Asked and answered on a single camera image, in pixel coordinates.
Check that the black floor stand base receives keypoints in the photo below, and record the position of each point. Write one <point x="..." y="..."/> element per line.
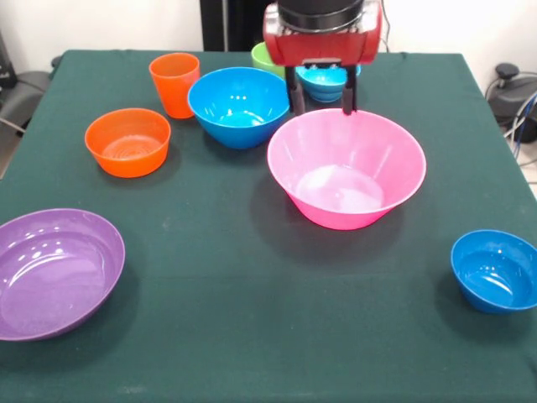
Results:
<point x="512" y="96"/>
<point x="25" y="92"/>

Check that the green cup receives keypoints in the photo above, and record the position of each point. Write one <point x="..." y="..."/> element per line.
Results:
<point x="260" y="59"/>

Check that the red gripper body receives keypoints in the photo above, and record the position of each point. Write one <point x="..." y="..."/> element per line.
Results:
<point x="323" y="46"/>

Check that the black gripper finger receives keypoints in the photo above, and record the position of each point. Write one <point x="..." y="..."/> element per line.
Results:
<point x="295" y="98"/>
<point x="349" y="98"/>

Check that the orange cup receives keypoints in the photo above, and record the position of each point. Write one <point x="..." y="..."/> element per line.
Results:
<point x="174" y="88"/>

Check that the large light blue bowl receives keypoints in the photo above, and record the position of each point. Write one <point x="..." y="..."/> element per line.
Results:
<point x="239" y="105"/>

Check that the purple bowl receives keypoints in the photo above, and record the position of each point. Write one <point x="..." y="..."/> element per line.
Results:
<point x="54" y="277"/>

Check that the small dark blue bowl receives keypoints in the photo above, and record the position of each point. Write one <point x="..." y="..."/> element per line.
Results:
<point x="493" y="268"/>

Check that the large pink bowl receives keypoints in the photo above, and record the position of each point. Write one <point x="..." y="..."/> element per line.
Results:
<point x="348" y="159"/>

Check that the orange bowl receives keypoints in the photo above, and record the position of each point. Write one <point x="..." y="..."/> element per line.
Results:
<point x="126" y="161"/>

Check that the small ribbed cyan bowl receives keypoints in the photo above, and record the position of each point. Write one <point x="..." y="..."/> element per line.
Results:
<point x="323" y="82"/>

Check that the dark green tablecloth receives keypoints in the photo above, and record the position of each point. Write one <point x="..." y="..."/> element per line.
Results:
<point x="268" y="294"/>

